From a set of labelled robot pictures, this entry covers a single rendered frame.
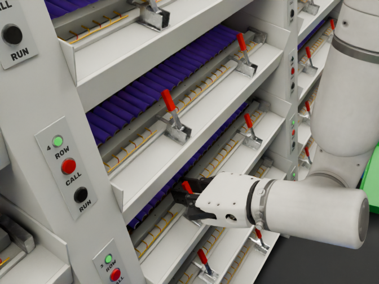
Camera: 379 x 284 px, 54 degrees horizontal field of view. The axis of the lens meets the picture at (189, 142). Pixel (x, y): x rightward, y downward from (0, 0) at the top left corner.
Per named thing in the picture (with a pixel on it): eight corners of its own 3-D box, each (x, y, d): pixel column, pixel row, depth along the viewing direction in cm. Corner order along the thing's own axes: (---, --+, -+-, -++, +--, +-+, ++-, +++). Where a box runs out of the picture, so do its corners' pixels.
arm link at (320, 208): (285, 167, 62) (261, 198, 55) (371, 176, 54) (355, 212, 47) (291, 209, 65) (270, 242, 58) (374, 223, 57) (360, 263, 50)
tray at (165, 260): (280, 129, 104) (291, 103, 98) (150, 307, 65) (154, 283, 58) (219, 99, 111) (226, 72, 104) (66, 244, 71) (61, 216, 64)
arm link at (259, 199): (270, 244, 59) (253, 240, 60) (290, 208, 64) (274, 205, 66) (259, 204, 55) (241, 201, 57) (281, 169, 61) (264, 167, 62)
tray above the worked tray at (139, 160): (278, 66, 94) (296, 14, 84) (121, 231, 54) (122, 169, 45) (210, 35, 100) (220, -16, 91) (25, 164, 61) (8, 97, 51)
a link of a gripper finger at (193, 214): (195, 229, 62) (184, 212, 66) (236, 209, 63) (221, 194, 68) (193, 224, 61) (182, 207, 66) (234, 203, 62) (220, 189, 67)
